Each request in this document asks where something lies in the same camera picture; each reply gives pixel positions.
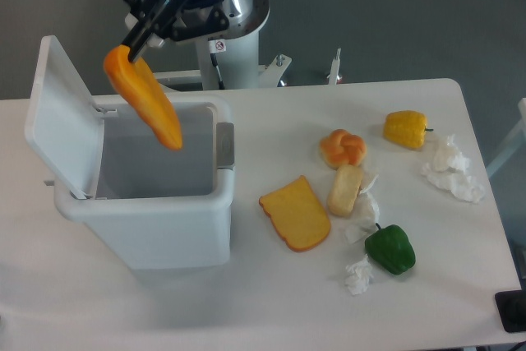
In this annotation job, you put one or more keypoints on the green bell pepper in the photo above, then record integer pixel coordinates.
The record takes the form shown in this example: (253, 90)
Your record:
(391, 249)

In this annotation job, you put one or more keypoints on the crumpled tissue under bread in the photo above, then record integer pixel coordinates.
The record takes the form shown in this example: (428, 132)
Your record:
(365, 213)

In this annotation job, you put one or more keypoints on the yellow bell pepper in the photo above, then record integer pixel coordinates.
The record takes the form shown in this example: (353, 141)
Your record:
(407, 128)

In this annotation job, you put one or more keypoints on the white metal base frame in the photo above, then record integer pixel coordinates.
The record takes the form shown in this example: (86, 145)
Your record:
(268, 76)

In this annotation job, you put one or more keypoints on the orange toast slice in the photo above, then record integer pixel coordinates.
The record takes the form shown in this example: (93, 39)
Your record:
(297, 215)

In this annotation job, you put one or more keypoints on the black device at edge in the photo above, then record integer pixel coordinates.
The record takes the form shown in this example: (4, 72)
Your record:
(511, 309)

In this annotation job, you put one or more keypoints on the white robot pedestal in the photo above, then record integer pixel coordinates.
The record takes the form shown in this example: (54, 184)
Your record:
(230, 60)

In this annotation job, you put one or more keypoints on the round braided bread roll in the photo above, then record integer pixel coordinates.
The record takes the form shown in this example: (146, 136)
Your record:
(341, 147)

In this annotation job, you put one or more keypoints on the large crumpled white tissue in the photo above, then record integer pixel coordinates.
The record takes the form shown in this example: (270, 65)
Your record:
(448, 171)

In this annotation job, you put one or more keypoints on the white trash can lid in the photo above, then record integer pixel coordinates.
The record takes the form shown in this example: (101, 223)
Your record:
(65, 126)

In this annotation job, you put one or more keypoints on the white trash can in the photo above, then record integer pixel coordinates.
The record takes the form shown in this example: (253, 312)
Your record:
(157, 208)

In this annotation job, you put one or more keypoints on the pale rectangular bread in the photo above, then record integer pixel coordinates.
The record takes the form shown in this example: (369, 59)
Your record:
(344, 190)

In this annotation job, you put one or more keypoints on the small crumpled white tissue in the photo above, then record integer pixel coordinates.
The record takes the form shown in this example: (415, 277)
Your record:
(358, 276)

